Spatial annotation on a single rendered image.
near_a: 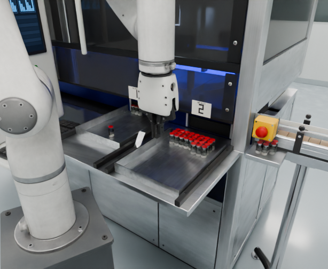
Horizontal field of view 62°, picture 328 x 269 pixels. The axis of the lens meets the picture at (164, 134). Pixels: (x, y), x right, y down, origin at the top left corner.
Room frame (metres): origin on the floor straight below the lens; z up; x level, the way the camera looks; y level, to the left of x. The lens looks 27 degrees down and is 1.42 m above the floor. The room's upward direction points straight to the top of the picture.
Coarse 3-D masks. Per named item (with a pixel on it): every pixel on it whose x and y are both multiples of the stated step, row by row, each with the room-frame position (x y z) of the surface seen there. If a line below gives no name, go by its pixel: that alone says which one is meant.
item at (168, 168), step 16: (144, 144) 0.91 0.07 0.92; (160, 144) 0.97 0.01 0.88; (128, 160) 0.83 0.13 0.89; (144, 160) 0.85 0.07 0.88; (160, 160) 0.85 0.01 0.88; (176, 160) 0.85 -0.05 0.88; (192, 160) 0.85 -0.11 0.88; (208, 160) 0.79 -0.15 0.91; (128, 176) 0.74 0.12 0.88; (144, 176) 0.70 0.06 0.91; (160, 176) 0.75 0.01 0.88; (176, 176) 0.75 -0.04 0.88; (192, 176) 0.70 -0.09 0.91; (176, 192) 0.63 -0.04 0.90
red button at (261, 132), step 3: (261, 126) 0.85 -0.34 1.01; (258, 129) 0.85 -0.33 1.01; (261, 129) 0.84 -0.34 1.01; (264, 129) 0.84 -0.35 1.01; (255, 132) 0.85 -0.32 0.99; (258, 132) 0.84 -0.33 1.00; (261, 132) 0.84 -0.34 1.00; (264, 132) 0.83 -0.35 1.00; (267, 132) 0.84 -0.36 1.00; (258, 135) 0.84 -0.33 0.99; (261, 135) 0.84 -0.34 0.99; (264, 135) 0.83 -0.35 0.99
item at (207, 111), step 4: (192, 100) 1.03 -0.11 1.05; (192, 104) 1.03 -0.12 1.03; (196, 104) 1.02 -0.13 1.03; (204, 104) 1.00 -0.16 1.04; (208, 104) 0.99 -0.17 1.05; (192, 108) 1.03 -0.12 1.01; (196, 108) 1.02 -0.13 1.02; (204, 108) 1.00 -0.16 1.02; (208, 108) 0.99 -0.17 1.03; (192, 112) 1.03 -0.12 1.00; (196, 112) 1.02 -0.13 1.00; (204, 112) 1.00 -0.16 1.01; (208, 112) 0.99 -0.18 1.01; (204, 116) 1.00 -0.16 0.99; (208, 116) 0.99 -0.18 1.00
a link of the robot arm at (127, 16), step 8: (112, 0) 0.67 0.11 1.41; (120, 0) 0.68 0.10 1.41; (128, 0) 0.69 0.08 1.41; (112, 8) 0.69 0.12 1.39; (120, 8) 0.69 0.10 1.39; (128, 8) 0.70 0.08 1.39; (120, 16) 0.70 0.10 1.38; (128, 16) 0.70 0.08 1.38; (136, 16) 0.70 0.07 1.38; (128, 24) 0.71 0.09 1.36
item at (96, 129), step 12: (120, 108) 1.29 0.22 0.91; (96, 120) 1.16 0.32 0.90; (108, 120) 1.21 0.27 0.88; (120, 120) 1.21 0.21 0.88; (132, 120) 1.21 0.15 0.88; (144, 120) 1.21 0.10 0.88; (84, 132) 1.03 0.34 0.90; (96, 132) 1.08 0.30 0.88; (120, 132) 1.08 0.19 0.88; (132, 132) 1.08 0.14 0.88; (108, 144) 0.95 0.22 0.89; (120, 144) 0.92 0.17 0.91
